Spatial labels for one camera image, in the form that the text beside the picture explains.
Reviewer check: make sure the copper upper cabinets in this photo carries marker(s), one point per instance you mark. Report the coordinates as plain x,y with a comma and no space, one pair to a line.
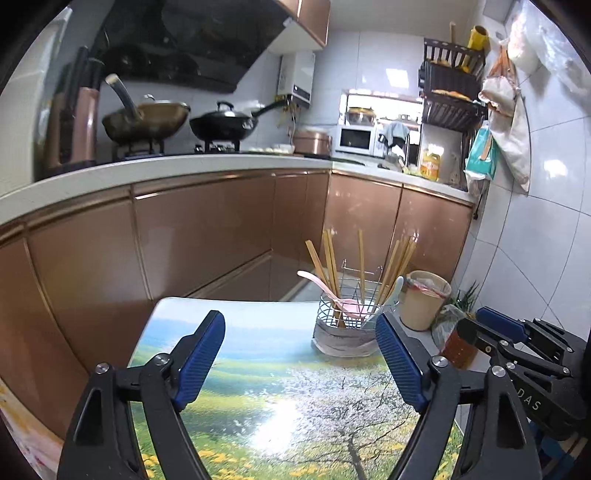
309,18

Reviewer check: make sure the black range hood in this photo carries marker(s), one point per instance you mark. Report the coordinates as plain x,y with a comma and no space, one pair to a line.
184,41

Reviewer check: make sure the black wok with lid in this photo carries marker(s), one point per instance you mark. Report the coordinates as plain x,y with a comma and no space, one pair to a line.
221,127

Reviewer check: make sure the copper lower cabinets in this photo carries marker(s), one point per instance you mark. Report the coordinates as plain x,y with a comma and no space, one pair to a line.
207,221

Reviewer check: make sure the black wall rack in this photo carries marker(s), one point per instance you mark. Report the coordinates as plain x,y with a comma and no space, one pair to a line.
450,85

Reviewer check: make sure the white water heater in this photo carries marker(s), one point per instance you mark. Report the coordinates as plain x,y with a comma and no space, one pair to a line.
298,74

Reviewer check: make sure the white hanging plastic bag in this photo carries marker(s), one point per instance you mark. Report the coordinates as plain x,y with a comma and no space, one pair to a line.
512,147

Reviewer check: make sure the bronze wok with lid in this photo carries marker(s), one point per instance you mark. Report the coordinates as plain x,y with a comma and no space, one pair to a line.
152,122

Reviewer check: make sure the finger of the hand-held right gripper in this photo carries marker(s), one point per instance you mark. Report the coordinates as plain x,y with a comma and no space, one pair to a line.
478,337
501,321

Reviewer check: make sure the yellow roll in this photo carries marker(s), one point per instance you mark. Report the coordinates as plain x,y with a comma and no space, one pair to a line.
478,39

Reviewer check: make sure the light blue plastic spoon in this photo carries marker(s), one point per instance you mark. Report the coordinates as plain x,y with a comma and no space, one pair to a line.
396,288

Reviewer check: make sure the crumpled clear plastic bag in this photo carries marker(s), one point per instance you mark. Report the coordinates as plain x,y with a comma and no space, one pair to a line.
443,325

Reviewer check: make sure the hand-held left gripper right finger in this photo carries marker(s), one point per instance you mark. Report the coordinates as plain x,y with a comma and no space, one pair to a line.
401,364

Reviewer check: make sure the pink plastic spoon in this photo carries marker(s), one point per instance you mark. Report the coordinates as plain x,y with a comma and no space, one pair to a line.
351,308

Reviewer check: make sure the kitchen window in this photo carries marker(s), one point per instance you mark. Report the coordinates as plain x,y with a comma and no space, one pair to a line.
383,104

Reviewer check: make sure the steel pot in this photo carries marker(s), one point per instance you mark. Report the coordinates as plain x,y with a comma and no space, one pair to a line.
360,115

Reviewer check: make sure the clear hanging plastic bag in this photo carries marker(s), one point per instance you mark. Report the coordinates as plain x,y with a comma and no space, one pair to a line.
545,37

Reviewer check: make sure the grey blue cloth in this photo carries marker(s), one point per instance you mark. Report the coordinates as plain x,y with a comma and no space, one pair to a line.
395,131

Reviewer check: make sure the black gas stove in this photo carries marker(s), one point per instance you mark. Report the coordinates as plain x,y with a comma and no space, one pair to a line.
217,148

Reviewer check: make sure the wooden rolling stick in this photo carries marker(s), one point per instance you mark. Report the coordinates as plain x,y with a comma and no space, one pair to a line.
453,32

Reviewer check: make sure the brown electric kettle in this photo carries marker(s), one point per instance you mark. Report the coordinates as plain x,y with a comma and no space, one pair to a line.
78,134

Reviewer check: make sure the rose gold rice cooker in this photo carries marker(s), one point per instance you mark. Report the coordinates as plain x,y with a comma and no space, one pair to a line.
311,143

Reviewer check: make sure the beige trash bin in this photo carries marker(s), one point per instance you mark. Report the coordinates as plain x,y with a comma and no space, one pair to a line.
420,309

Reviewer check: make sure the amber oil bottle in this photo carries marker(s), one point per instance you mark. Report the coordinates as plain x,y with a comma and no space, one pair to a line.
459,350

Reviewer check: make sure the copper cabinets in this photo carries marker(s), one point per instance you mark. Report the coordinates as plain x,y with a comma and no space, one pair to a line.
309,18
207,221

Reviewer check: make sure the orange white hanging bag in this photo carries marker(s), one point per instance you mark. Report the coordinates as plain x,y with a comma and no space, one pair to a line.
501,87

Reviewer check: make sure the white microwave oven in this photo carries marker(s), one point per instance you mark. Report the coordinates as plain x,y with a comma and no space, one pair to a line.
353,137

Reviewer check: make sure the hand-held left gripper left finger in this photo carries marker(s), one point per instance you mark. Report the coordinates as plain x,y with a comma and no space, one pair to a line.
201,360

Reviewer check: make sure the white kitchen countertop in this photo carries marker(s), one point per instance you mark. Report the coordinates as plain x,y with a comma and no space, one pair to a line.
138,168

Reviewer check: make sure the green leafy vegetable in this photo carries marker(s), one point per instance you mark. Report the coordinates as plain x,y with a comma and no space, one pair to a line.
464,302

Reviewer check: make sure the teal tissue pack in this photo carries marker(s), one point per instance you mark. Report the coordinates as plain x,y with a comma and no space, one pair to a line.
480,152

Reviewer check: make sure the group of wooden chopsticks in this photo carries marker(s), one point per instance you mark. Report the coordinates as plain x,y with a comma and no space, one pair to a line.
361,258

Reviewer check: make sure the yellow cooking oil jug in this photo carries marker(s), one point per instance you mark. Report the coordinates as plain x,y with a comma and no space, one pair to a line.
430,166

